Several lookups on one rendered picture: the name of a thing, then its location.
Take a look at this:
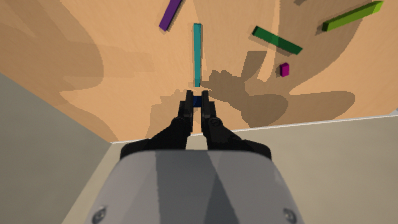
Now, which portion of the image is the turquoise rod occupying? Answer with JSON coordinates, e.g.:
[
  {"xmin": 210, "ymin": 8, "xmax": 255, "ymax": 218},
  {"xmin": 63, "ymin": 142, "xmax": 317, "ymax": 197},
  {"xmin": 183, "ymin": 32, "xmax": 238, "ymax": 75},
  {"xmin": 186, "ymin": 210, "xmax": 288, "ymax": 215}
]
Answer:
[{"xmin": 193, "ymin": 23, "xmax": 201, "ymax": 87}]

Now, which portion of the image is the magenta rod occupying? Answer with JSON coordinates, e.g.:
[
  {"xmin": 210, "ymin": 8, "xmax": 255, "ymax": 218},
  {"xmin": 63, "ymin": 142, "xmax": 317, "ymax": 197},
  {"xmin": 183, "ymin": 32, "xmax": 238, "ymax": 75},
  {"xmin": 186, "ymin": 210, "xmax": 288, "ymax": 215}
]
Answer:
[{"xmin": 280, "ymin": 62, "xmax": 289, "ymax": 77}]

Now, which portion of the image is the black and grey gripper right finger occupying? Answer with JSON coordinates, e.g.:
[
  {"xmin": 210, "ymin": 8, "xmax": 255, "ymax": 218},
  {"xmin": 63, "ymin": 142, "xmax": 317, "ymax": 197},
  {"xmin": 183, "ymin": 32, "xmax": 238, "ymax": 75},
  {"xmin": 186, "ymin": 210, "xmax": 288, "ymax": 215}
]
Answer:
[{"xmin": 201, "ymin": 90, "xmax": 272, "ymax": 160}]

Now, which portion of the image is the purple rod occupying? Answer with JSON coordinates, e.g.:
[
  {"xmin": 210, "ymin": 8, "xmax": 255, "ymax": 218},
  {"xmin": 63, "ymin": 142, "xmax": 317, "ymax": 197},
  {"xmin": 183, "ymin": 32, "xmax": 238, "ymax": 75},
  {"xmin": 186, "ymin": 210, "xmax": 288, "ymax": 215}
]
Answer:
[{"xmin": 159, "ymin": 0, "xmax": 182, "ymax": 31}]

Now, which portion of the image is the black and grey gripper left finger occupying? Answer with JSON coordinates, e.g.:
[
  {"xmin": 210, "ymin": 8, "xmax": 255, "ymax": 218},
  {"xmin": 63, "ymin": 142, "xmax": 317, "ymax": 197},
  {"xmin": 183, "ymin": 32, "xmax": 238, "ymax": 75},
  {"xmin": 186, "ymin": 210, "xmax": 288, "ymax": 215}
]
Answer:
[{"xmin": 119, "ymin": 90, "xmax": 194, "ymax": 160}]

